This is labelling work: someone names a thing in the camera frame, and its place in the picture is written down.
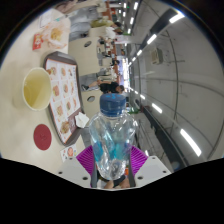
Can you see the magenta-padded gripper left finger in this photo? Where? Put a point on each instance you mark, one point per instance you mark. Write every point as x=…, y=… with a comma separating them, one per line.
x=71, y=170

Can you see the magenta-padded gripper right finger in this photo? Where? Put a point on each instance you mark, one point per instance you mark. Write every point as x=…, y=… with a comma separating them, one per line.
x=150, y=168

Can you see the clear water bottle blue cap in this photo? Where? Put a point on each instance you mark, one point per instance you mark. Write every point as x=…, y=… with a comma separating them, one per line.
x=112, y=140

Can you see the flat round red coaster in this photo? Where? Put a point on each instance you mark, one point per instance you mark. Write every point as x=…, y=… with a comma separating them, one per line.
x=42, y=137

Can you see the ceiling strip lights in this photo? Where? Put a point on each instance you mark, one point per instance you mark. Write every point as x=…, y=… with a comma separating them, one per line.
x=190, y=142

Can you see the beige chair with round hole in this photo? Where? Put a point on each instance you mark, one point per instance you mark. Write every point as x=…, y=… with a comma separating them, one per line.
x=81, y=56
x=95, y=105

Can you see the printed paper tray liner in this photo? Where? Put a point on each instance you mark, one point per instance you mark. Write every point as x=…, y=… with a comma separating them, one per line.
x=63, y=96

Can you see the cream paper cup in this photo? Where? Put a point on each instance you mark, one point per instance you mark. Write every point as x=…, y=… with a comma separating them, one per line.
x=36, y=90

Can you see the ceiling air conditioner unit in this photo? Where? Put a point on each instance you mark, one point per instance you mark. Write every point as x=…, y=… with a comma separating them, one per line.
x=156, y=56

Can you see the dark brown food tray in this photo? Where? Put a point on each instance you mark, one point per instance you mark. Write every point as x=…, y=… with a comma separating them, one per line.
x=49, y=56

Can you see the red sauce packet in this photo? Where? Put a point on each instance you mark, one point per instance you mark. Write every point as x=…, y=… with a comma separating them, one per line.
x=37, y=41

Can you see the clear plastic bag of fries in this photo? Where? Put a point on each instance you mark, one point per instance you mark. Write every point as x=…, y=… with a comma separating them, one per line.
x=56, y=35

